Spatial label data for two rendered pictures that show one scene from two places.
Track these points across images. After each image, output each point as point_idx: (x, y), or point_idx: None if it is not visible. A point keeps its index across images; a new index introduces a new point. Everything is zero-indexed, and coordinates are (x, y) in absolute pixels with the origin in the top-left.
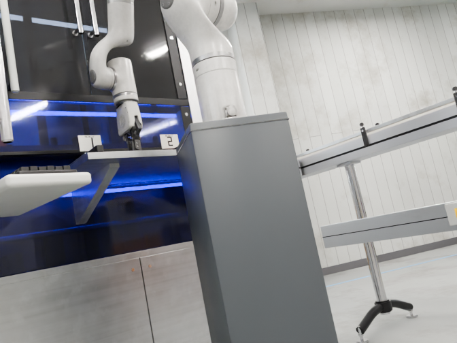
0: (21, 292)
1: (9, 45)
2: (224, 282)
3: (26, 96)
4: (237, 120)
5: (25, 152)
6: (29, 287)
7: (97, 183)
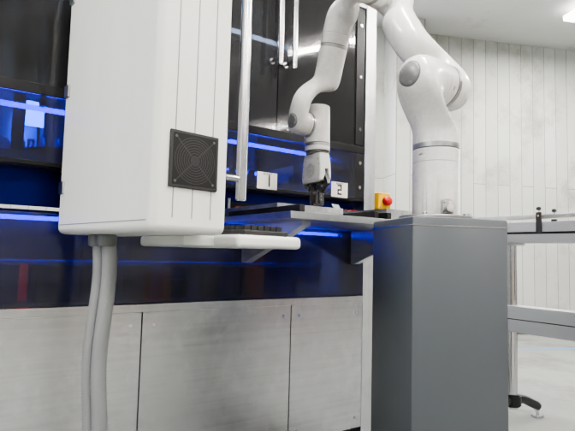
0: (184, 321)
1: None
2: (415, 378)
3: None
4: (458, 221)
5: None
6: (192, 317)
7: None
